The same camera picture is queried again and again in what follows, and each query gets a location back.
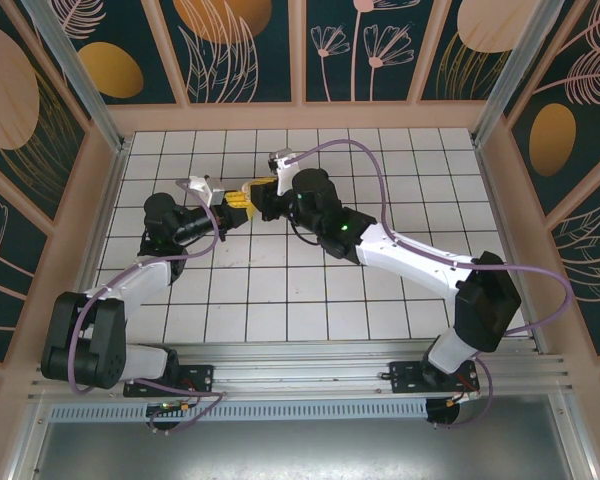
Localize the small green circuit board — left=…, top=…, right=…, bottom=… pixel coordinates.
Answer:
left=146, top=401, right=194, bottom=417

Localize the grey sheet metal tray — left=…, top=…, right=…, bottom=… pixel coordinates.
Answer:
left=9, top=394, right=596, bottom=480

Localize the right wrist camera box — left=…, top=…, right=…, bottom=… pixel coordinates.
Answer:
left=266, top=147, right=295, bottom=197

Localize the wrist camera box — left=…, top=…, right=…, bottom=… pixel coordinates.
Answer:
left=187, top=174, right=227, bottom=207
left=266, top=147, right=295, bottom=197

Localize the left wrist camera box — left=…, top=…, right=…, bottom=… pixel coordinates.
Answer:
left=187, top=174, right=227, bottom=207

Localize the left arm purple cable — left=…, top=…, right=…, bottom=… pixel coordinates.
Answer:
left=68, top=178, right=226, bottom=436

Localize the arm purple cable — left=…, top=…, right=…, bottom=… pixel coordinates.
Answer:
left=289, top=139, right=575, bottom=431
left=68, top=178, right=226, bottom=436

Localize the aluminium side rail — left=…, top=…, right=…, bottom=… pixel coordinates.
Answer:
left=77, top=141, right=133, bottom=301
left=472, top=139, right=549, bottom=354

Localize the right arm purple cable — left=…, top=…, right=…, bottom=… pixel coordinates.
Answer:
left=289, top=139, right=575, bottom=431

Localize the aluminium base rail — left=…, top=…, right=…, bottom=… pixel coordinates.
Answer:
left=27, top=341, right=576, bottom=401

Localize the aluminium corner post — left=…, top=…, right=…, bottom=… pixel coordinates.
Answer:
left=470, top=0, right=566, bottom=147
left=20, top=0, right=132, bottom=154

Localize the grey slotted cable duct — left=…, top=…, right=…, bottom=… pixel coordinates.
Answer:
left=49, top=399, right=430, bottom=422

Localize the small wire connector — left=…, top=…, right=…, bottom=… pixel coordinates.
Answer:
left=444, top=387, right=482, bottom=407

